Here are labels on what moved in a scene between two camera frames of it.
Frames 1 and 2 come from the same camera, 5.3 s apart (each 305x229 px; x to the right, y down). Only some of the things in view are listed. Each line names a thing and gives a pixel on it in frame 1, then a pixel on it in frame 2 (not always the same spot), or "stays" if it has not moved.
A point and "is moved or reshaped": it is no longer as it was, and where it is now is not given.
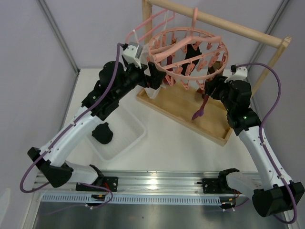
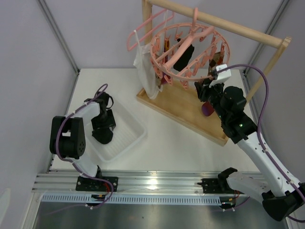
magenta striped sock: (169, 78) to (165, 79)
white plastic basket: (127, 130) stays
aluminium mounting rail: (150, 182) stays
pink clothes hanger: (145, 21) stays
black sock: (187, 69) to (183, 62)
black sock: (103, 133) stays
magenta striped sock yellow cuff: (200, 112) to (207, 109)
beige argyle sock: (215, 69) is moved or reshaped
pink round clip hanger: (181, 54) is moved or reshaped
